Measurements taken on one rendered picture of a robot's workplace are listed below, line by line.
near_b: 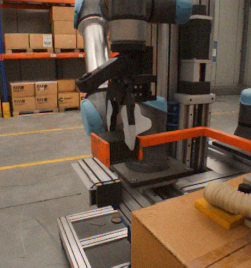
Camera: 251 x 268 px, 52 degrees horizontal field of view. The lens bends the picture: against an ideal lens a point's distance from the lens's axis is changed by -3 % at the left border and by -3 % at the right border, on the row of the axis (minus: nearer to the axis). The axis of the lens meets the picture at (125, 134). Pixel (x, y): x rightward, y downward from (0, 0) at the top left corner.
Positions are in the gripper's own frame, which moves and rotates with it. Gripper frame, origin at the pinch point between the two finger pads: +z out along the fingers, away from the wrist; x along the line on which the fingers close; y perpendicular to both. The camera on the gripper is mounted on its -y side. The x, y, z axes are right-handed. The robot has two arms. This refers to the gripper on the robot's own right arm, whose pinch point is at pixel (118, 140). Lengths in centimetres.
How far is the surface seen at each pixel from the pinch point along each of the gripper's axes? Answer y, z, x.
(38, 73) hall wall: 124, 15, 804
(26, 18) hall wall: 98, -149, 806
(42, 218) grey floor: 5, 120, 169
